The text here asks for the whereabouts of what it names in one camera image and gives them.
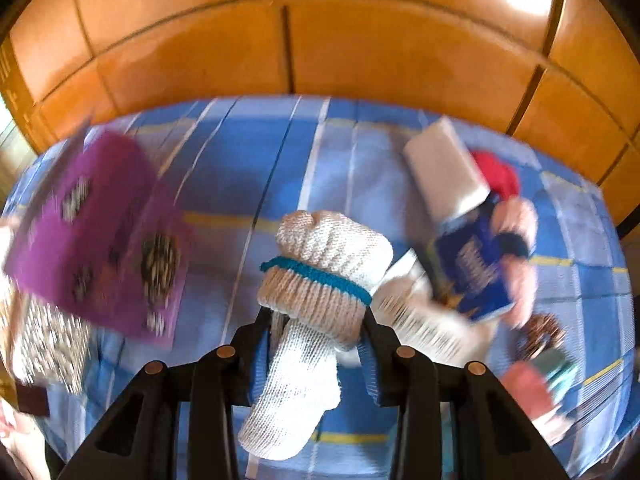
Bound white sponge block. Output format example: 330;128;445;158
404;116;490;223

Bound blue plaid bed sheet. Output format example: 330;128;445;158
39;98;639;477

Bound white knit glove bundle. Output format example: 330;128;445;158
238;210;393;460

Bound white wet wipes pack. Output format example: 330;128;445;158
371;250;498;367

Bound blue plush toy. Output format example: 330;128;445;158
500;313;578;446

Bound red fuzzy sock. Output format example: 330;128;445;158
471;151;521;200

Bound ornate silver tissue box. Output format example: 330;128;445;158
1;274;92;394

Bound blue Tempo tissue pack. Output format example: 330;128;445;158
430;206;513;322

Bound pink fuzzy sock roll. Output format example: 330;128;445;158
490;196;538;328

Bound wooden wardrobe wall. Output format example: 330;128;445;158
1;0;639;223

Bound purple cardboard box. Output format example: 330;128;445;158
3;124;191;348

